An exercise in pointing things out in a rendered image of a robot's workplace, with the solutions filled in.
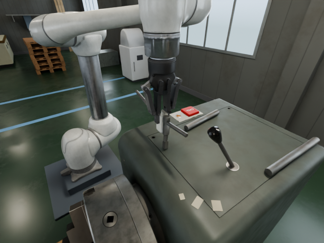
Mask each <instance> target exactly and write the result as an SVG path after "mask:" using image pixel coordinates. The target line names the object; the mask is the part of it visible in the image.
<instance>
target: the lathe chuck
mask: <svg viewBox="0 0 324 243"><path fill-rule="evenodd" d="M91 190H94V192H93V194H91V195H89V196H88V195H86V196H84V198H83V201H84V207H85V211H86V215H87V219H88V223H89V227H90V231H91V234H92V238H93V241H94V243H142V242H141V240H140V237H139V235H138V232H137V229H136V227H135V224H134V222H133V219H132V217H131V214H130V212H129V210H128V207H127V205H126V203H125V200H124V198H123V196H122V194H121V192H120V190H119V188H118V186H117V184H116V183H115V181H114V180H113V179H109V180H107V181H105V182H103V183H101V184H98V185H96V186H94V187H92V188H89V189H87V190H85V191H84V192H83V195H84V194H86V193H88V192H89V191H91ZM108 212H115V213H116V214H117V216H118V221H117V223H116V224H115V225H114V226H113V227H111V228H107V227H105V226H104V224H103V218H104V216H105V215H106V214H107V213H108Z"/></svg>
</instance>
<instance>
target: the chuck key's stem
mask: <svg viewBox="0 0 324 243"><path fill-rule="evenodd" d="M167 122H170V116H169V115H164V116H163V129H162V134H163V142H162V148H164V149H167V148H168V135H169V131H170V127H169V126H168V125H167V124H166V123H167Z"/></svg>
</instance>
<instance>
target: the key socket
mask: <svg viewBox="0 0 324 243"><path fill-rule="evenodd" d="M117 221H118V216H117V214H116V213H115V212H108V213H107V214H106V215H105V216H104V218H103V224H104V226H105V227H107V228H111V227H113V226H114V225H115V224H116V223H117Z"/></svg>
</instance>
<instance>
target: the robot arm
mask: <svg viewBox="0 0 324 243"><path fill-rule="evenodd" d="M211 8H212V0H138V5H130V6H122V7H114V8H106V9H98V10H91V11H84V12H65V13H50V14H43V15H40V16H38V17H36V18H34V19H33V20H32V21H31V22H30V24H29V31H30V34H31V36H32V38H33V40H34V41H35V42H37V43H38V44H40V45H42V46H45V47H71V48H72V50H73V52H74V53H75V54H76V55H77V57H78V61H79V65H80V69H81V74H82V78H83V82H84V86H85V90H86V94H87V98H88V103H89V107H90V111H91V117H90V118H89V124H88V129H86V130H85V129H82V128H73V129H70V130H68V131H67V132H65V134H64V135H63V136H62V140H61V148H62V152H63V155H64V158H65V160H66V162H67V163H66V166H67V168H66V169H65V170H63V171H61V172H60V173H61V176H66V175H69V174H71V181H72V182H77V181H78V180H79V179H81V178H83V177H85V176H87V175H89V174H92V173H94V172H96V171H99V170H101V169H102V165H100V164H99V162H98V161H97V159H96V157H95V155H96V153H97V152H98V151H99V150H100V149H101V148H102V147H104V146H106V145H107V144H109V143H110V142H111V141H112V140H114V139H115V138H116V137H117V136H118V134H119V133H120V131H121V124H120V122H119V120H118V119H117V118H115V117H113V116H112V115H111V114H110V113H108V108H107V102H106V97H105V91H104V85H103V80H102V74H101V68H100V63H99V57H98V55H99V53H100V51H101V45H102V42H103V41H104V40H105V38H106V35H107V31H106V30H108V29H113V28H119V27H126V26H132V25H138V24H142V26H143V32H144V34H143V37H144V49H145V56H147V57H148V72H149V76H148V81H147V82H146V83H145V84H144V85H143V84H141V85H140V88H141V90H142V91H143V93H144V97H145V101H146V104H147V108H148V112H149V113H150V114H151V115H152V116H154V121H155V123H156V128H157V130H158V131H159V132H160V133H162V129H163V122H162V121H163V116H164V115H169V116H170V114H171V113H172V111H171V110H172V109H175V107H176V101H177V96H178V91H179V87H180V85H181V83H182V79H180V78H178V77H176V75H175V70H176V58H175V57H176V56H178V55H179V43H180V29H181V27H188V26H192V25H196V24H199V23H200V22H202V21H203V20H204V19H205V18H206V17H207V16H208V15H209V13H210V11H211ZM150 86H152V88H153V92H154V101H153V100H152V96H151V92H150V90H151V89H150ZM162 97H163V109H164V110H163V109H162V110H161V99H162Z"/></svg>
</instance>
